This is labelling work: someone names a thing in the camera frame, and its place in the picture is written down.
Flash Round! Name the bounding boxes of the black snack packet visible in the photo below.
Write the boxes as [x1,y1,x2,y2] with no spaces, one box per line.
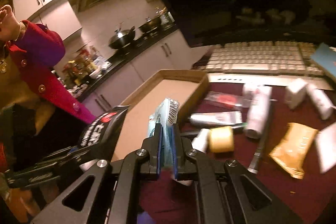
[76,105,129,163]

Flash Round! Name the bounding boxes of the black pen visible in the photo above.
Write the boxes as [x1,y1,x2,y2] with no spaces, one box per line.
[248,101,273,174]

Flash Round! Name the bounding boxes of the blue cartoon tissue pack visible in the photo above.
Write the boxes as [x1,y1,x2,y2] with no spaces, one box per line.
[147,98,179,168]

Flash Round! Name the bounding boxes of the yellow cap white bottle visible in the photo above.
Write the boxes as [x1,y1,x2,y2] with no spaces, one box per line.
[191,126,234,153]

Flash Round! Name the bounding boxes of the silver cream tube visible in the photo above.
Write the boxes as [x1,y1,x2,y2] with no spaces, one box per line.
[189,111,243,127]

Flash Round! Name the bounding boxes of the gold foil packet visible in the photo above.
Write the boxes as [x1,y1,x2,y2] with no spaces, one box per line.
[269,122,318,180]

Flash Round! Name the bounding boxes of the clear case red item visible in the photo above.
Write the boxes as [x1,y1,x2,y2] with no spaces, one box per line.
[205,91,251,110]

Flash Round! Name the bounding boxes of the white spray bottle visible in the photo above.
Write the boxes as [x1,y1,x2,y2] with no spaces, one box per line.
[243,83,272,139]

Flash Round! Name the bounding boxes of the white tissue pack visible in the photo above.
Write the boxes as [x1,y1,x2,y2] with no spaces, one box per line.
[315,122,336,173]

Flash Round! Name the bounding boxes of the white power adapter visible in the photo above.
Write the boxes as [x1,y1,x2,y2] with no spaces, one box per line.
[284,78,307,110]

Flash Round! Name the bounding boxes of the white pill bottle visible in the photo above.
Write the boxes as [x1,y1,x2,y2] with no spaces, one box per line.
[306,84,334,120]

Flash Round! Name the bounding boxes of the person in red jacket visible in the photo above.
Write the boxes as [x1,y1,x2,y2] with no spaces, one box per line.
[0,0,96,223]

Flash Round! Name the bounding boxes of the cardboard tray box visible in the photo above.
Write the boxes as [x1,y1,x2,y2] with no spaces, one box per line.
[112,69,209,161]

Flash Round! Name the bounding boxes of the black wok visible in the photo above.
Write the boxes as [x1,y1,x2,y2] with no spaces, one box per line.
[109,26,135,50]

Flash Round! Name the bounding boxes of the black pan on stove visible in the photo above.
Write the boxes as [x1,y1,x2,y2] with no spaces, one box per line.
[138,16,161,34]

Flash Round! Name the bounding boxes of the white keyboard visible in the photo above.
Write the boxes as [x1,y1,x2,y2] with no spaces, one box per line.
[193,41,323,77]

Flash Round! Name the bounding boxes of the blue notebook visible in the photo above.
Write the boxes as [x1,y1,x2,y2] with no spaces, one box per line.
[310,43,336,82]

